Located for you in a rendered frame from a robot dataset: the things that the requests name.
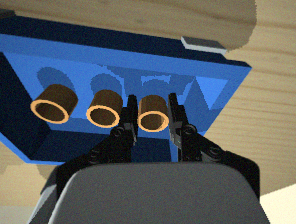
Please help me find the blue crate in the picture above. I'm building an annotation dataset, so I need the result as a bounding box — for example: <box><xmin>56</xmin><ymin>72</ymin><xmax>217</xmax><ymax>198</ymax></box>
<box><xmin>0</xmin><ymin>8</ymin><xmax>252</xmax><ymax>165</ymax></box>

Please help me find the bronze bushing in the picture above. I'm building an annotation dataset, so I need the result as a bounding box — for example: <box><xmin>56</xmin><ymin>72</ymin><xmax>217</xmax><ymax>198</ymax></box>
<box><xmin>86</xmin><ymin>89</ymin><xmax>123</xmax><ymax>128</ymax></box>
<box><xmin>137</xmin><ymin>95</ymin><xmax>169</xmax><ymax>132</ymax></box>
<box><xmin>31</xmin><ymin>84</ymin><xmax>78</xmax><ymax>124</ymax></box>

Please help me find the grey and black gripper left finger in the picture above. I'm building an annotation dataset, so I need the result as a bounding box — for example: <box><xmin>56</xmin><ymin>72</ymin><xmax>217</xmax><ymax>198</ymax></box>
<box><xmin>56</xmin><ymin>95</ymin><xmax>138</xmax><ymax>202</ymax></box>

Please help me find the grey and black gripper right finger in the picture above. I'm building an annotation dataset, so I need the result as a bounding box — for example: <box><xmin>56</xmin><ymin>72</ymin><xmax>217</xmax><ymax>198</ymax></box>
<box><xmin>167</xmin><ymin>93</ymin><xmax>260</xmax><ymax>202</ymax></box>

